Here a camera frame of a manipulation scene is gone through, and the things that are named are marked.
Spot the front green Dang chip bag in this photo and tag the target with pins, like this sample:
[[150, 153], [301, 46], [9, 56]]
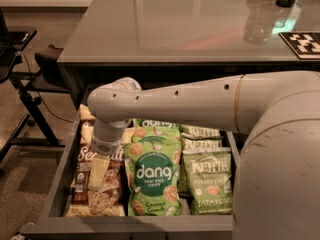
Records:
[[152, 172]]

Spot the black rolling stand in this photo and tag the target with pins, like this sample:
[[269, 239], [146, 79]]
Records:
[[13, 40]]

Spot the middle brown Sea Salt bag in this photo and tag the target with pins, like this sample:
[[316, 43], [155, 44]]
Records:
[[85, 113]]

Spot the open grey top drawer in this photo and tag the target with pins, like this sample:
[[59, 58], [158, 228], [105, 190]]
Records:
[[133, 225]]

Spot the front Kettle jalapeno chip bag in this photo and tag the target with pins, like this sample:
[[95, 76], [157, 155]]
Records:
[[208, 174]]

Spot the grey counter cabinet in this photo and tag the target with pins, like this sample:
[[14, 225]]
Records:
[[166, 42]]

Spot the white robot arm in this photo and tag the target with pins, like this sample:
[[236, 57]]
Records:
[[276, 190]]

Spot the brown Sea Salt chip bag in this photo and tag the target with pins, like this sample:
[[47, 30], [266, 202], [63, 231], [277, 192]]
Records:
[[109, 200]]

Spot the black white marker tag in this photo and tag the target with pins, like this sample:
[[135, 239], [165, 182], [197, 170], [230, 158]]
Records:
[[306, 45]]

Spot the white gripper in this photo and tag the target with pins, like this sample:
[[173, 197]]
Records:
[[106, 146]]

